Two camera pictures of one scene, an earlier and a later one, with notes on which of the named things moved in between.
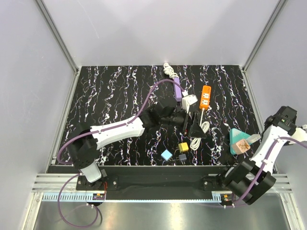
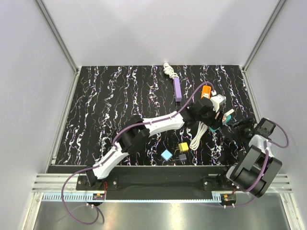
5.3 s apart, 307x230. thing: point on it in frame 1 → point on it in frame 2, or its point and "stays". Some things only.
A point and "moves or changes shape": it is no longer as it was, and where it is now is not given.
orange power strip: (205, 97) stays
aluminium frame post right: (274, 16) stays
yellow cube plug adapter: (183, 147) stays
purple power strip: (177, 89) stays
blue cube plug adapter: (166, 155) stays
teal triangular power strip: (235, 136) → (228, 118)
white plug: (253, 138) moves or changes shape
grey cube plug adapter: (183, 157) stays
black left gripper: (195, 131) → (217, 123)
